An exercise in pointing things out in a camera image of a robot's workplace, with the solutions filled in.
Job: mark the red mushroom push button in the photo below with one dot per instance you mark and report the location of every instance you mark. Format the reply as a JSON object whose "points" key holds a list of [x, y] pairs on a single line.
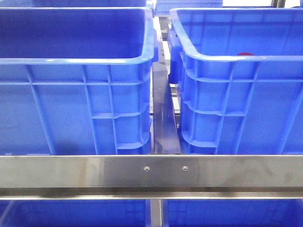
{"points": [[245, 54]]}

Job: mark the steel divider bar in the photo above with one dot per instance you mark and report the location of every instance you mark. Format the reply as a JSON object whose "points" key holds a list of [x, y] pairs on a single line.
{"points": [[165, 137]]}

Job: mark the blue crate front left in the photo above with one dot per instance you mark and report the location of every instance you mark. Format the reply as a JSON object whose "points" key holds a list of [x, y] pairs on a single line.
{"points": [[76, 81]]}

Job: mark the blue crate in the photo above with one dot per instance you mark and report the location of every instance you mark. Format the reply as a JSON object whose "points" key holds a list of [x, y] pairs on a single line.
{"points": [[164, 6], [77, 3], [77, 213], [230, 104], [76, 81], [233, 213]]}

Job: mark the blue crate front right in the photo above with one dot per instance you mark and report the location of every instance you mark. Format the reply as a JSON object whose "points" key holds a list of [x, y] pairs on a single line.
{"points": [[230, 104]]}

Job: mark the blue crate lower right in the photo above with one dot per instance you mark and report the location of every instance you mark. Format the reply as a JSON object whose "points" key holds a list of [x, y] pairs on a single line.
{"points": [[233, 213]]}

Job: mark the blue crate rear right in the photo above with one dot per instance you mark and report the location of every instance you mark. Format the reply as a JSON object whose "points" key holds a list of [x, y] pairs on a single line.
{"points": [[164, 6]]}

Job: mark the blue crate lower left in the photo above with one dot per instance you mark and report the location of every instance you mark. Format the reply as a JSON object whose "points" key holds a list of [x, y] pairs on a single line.
{"points": [[77, 213]]}

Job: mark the blue crate rear left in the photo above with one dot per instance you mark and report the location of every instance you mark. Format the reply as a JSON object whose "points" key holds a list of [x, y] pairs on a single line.
{"points": [[77, 3]]}

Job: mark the right rail screw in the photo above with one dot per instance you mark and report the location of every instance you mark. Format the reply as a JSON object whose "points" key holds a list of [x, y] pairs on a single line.
{"points": [[185, 168]]}

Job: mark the steel rack front rail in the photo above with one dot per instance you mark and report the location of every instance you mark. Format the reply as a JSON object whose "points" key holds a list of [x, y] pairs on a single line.
{"points": [[123, 177]]}

